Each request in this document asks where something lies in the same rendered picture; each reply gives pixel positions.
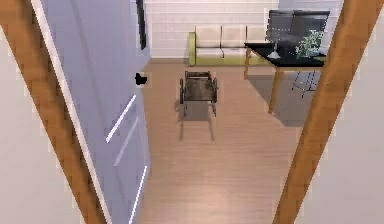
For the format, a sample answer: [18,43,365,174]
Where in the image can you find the dark brown armchair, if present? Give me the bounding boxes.
[178,70,219,118]

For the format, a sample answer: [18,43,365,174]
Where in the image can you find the cream and green sofa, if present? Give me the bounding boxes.
[187,24,272,67]

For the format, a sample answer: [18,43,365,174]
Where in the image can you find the pale blue room door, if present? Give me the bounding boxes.
[31,0,152,224]

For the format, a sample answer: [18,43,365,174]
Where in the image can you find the small grey table lamp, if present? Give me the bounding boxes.
[267,41,282,60]

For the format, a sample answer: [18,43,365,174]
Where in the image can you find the black top wooden table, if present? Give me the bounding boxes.
[243,41,328,115]

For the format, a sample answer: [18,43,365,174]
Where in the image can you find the black office chair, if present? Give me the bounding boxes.
[267,9,331,98]

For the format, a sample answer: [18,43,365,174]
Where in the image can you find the green house plant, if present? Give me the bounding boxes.
[295,29,325,60]

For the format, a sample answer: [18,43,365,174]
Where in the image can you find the black door handle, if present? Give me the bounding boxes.
[134,72,148,87]

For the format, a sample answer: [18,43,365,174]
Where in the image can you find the black framed wall picture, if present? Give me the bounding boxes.
[135,0,148,51]

